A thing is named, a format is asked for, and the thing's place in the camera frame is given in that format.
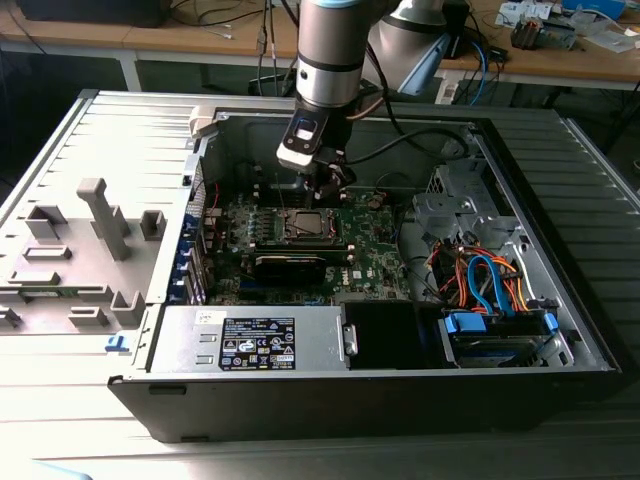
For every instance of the thin metal locking lever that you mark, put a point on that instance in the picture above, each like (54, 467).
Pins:
(280, 192)

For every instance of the silver green CPU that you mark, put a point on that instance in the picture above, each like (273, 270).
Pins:
(307, 224)

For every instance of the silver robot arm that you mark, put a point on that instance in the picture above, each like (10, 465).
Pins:
(330, 40)

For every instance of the CPU socket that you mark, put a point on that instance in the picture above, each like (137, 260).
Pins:
(288, 237)

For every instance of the black RAM slot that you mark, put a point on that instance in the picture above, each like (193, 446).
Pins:
(300, 245)
(337, 257)

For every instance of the blue expansion slot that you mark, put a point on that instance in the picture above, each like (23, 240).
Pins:
(250, 287)

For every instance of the round coin cell battery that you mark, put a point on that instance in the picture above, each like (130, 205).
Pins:
(375, 202)

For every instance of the white power strip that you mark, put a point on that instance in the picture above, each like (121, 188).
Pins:
(450, 91)

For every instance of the silver drive cage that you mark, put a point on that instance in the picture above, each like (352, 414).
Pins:
(445, 205)

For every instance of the green motherboard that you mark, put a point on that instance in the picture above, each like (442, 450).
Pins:
(370, 260)

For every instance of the black graphics card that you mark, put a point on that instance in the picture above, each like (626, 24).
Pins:
(285, 272)

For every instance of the black upright stand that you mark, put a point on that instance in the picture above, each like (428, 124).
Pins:
(460, 30)

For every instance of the small black adapter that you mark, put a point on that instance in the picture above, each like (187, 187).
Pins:
(498, 54)

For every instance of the copper heatsink cooler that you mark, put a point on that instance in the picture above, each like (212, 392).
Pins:
(525, 32)

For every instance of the silver metal latch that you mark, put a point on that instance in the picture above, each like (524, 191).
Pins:
(350, 340)

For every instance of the wooden desk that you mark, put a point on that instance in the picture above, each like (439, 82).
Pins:
(150, 40)

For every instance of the white printed packet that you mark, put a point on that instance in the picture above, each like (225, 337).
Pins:
(520, 10)

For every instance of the blue carrier hard disk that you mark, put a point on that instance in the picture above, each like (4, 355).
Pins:
(467, 324)

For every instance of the grey metal computer part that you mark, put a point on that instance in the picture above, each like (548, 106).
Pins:
(562, 32)

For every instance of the grey parts rack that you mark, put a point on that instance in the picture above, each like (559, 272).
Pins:
(102, 215)

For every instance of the silver power supply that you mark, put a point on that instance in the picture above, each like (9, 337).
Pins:
(180, 345)

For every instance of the black rectangular device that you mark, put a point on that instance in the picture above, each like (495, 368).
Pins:
(90, 12)

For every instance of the black PC case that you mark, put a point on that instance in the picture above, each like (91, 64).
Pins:
(300, 410)

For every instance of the blue box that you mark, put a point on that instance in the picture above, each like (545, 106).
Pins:
(595, 7)

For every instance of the clear plastic bag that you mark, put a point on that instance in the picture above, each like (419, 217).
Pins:
(612, 40)

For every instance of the green RAM stick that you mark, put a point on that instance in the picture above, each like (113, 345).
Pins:
(45, 292)

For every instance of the light blue plastic object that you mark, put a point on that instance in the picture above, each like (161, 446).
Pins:
(60, 472)

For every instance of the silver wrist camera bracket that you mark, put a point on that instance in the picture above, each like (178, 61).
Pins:
(300, 150)

